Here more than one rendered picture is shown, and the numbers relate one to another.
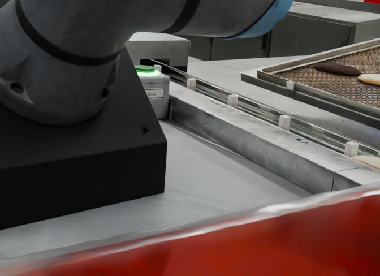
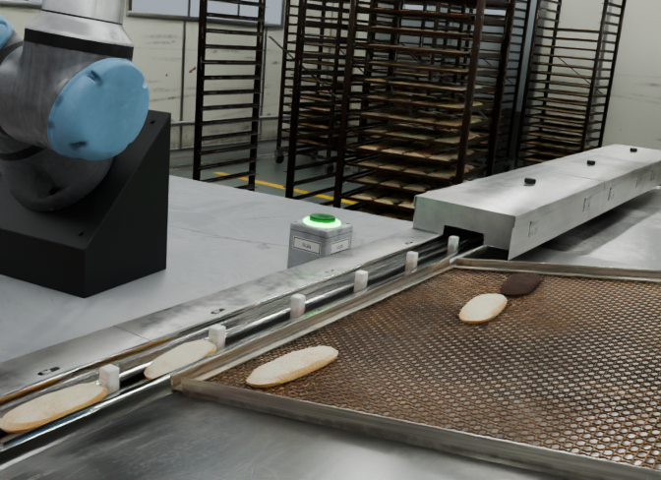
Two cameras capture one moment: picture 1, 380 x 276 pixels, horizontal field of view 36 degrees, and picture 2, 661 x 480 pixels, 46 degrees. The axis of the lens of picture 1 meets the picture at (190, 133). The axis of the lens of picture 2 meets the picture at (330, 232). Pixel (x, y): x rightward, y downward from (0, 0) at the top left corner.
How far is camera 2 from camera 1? 1.10 m
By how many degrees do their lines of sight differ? 63
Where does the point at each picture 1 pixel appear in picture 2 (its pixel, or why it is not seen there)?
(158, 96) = (313, 251)
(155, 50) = (465, 217)
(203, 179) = (136, 308)
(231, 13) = (24, 128)
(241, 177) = not seen: hidden behind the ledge
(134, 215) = (25, 294)
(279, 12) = (60, 134)
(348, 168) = (131, 330)
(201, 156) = not seen: hidden behind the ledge
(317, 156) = (162, 318)
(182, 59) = (503, 239)
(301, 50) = not seen: outside the picture
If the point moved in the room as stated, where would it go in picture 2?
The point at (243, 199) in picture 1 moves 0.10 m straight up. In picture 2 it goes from (91, 326) to (91, 243)
